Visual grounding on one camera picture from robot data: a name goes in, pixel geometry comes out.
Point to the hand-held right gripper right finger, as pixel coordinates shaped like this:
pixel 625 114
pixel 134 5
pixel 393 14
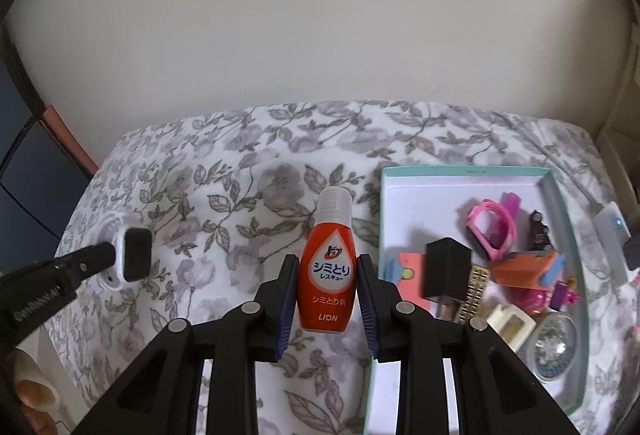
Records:
pixel 367 310

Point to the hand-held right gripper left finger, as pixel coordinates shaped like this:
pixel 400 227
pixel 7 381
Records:
pixel 286 310

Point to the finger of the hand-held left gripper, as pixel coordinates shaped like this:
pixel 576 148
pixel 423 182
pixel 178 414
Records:
pixel 90 257

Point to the orange bottle with clear cap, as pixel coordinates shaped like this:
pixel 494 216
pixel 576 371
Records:
pixel 325 275

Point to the salmon and blue puzzle block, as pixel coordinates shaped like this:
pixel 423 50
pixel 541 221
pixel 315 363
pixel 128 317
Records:
pixel 407 275

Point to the black charger adapter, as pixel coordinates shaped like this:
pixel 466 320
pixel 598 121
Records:
pixel 445 270

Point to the gold rectangular block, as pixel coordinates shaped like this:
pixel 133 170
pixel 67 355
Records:
pixel 477 285

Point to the teal cardboard tray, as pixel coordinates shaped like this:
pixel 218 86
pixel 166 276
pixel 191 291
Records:
pixel 425 210

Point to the cream hair claw clip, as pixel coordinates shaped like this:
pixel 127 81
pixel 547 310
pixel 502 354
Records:
pixel 495 315

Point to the pink fitness band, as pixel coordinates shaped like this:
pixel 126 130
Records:
pixel 480 215

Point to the orange and blue puzzle block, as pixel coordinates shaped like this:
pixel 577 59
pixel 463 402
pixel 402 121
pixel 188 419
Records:
pixel 525 272

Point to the magenta watch band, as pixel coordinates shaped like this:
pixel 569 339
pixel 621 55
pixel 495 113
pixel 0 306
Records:
pixel 511 201

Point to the round glitter tin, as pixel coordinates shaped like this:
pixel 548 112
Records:
pixel 550 345

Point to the person's left hand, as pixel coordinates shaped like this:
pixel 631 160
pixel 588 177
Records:
pixel 37 380

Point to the dark blue cabinet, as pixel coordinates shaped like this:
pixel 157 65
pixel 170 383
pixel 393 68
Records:
pixel 20 165

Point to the salmon board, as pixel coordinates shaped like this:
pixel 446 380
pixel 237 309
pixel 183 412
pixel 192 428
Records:
pixel 70 140

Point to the floral printed blanket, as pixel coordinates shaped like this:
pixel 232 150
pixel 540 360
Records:
pixel 225 175

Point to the white electronic device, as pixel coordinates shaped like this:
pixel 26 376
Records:
pixel 612 225

